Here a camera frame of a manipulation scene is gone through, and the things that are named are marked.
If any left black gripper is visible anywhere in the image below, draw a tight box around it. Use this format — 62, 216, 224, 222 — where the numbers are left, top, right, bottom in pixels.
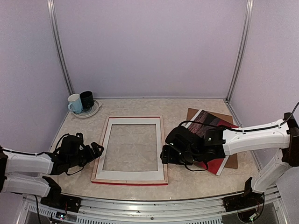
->
67, 141, 103, 168

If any white mat board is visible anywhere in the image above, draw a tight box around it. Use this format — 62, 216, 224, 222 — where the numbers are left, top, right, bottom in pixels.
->
91, 116, 168, 186

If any red sunset photo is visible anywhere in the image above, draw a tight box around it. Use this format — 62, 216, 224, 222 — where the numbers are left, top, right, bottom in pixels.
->
185, 109, 238, 175

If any red wooden picture frame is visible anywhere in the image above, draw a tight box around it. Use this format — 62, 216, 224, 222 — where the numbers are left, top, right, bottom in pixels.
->
91, 115, 168, 186

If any clear acrylic sheet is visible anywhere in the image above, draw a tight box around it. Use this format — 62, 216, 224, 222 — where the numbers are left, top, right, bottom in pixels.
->
103, 124, 158, 172

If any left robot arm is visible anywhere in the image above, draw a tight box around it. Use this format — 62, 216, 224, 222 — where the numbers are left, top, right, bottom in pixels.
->
0, 133, 104, 208

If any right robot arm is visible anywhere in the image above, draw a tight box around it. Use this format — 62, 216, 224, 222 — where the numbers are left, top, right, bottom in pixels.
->
160, 113, 299, 207

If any white plate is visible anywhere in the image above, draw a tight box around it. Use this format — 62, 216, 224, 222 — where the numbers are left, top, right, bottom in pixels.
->
71, 99, 102, 119

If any light blue mug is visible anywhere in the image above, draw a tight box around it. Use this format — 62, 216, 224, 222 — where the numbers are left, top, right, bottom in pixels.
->
67, 93, 83, 114

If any dark green mug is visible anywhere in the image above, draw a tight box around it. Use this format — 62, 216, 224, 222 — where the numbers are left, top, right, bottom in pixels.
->
80, 91, 94, 112

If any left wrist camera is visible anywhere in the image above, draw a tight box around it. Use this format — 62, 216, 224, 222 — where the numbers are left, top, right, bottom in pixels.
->
76, 133, 84, 147

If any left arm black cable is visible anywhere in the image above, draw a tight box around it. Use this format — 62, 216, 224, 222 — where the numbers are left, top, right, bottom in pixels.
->
0, 133, 82, 176

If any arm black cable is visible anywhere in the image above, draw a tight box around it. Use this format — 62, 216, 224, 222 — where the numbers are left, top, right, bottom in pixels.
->
178, 101, 299, 172
0, 133, 82, 176

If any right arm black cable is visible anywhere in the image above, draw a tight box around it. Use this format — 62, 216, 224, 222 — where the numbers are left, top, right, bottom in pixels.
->
178, 101, 299, 172

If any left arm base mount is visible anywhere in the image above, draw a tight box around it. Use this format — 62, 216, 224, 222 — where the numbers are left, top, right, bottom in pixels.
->
40, 194, 82, 213

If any aluminium front rail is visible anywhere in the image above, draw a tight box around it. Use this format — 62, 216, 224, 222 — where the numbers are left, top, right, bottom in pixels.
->
15, 186, 288, 224

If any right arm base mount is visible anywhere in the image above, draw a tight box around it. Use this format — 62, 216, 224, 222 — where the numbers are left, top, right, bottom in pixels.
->
223, 177, 264, 212

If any left aluminium corner post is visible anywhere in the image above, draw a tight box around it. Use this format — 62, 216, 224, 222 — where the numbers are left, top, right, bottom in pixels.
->
47, 0, 74, 95

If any aluminium corner post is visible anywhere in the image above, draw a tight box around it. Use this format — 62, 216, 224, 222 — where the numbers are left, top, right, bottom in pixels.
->
225, 0, 254, 104
47, 0, 74, 95

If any right aluminium corner post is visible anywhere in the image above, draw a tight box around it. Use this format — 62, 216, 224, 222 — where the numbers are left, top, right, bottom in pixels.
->
225, 0, 254, 104

